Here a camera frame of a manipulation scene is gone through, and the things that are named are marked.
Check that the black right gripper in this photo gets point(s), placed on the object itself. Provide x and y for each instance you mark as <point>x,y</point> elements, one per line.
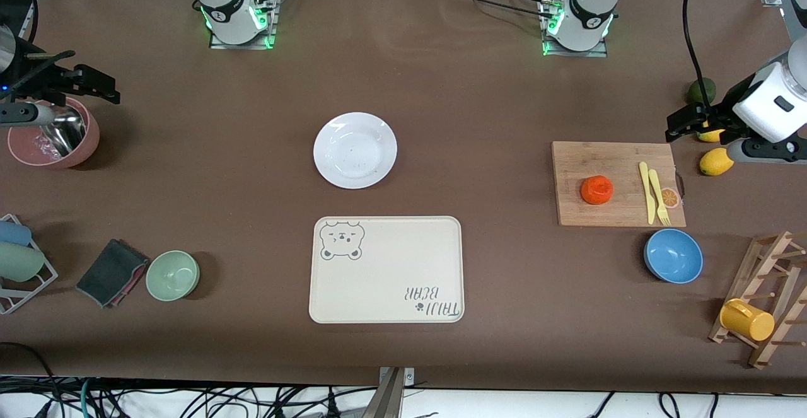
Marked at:
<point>39,82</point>

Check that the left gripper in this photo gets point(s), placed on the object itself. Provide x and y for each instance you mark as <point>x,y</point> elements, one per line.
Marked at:
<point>717,113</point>

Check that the orange fruit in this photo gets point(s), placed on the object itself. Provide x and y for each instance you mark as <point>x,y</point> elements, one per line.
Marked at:
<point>596,190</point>

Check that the white round plate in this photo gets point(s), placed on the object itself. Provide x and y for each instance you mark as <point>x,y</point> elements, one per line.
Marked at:
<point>355,150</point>

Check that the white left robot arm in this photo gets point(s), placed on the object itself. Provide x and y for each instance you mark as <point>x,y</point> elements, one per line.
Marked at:
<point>592,2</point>

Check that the yellow lemon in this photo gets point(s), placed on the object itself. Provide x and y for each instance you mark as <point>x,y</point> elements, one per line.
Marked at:
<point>711,135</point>
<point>717,162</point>

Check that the dark green fruit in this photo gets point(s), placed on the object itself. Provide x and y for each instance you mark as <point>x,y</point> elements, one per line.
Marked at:
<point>698,92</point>

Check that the metal scoop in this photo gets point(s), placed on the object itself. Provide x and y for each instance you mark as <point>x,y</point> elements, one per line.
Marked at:
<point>63,134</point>

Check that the pink bowl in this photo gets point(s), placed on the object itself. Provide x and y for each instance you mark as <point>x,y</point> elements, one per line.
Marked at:
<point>88,140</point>

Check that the clear ice cubes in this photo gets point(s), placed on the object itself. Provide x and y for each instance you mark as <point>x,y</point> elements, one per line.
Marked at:
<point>44,148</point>

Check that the orange slice disc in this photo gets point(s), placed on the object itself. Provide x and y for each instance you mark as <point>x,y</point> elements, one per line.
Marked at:
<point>671,198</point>

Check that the yellow plastic fork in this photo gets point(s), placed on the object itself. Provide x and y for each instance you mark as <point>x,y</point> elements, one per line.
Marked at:
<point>657,191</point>

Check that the yellow plastic knife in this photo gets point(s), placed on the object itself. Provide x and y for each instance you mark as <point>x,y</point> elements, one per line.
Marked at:
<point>647,197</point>

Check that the wooden cutting board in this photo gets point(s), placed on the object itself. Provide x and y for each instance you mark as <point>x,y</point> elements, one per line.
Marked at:
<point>574,159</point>

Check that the blue bowl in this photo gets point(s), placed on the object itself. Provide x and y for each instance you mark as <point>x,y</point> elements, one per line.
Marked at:
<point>673,256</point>

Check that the light blue cup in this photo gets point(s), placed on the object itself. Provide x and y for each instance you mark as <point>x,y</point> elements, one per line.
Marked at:
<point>12,233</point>

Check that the pale green cup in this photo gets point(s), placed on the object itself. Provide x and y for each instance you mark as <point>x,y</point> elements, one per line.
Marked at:
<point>19,261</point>

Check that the dark grey folded cloth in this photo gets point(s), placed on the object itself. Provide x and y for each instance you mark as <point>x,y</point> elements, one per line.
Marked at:
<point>110,273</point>

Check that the yellow mug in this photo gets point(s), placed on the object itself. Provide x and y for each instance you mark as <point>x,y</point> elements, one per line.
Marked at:
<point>747,321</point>

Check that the pale green bowl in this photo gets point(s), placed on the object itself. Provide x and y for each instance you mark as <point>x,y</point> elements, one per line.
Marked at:
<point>172,275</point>

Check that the wooden peg mug rack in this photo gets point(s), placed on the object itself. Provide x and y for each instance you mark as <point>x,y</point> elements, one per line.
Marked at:
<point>760,358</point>

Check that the cream bear print tray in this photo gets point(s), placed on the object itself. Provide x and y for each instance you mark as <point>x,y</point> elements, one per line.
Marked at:
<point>391,273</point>

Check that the aluminium arm base plate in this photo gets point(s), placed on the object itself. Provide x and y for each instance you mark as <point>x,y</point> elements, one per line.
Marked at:
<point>271,21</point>
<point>574,53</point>

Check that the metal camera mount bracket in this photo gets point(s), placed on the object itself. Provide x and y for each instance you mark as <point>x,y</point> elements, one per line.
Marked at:
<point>394,399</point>

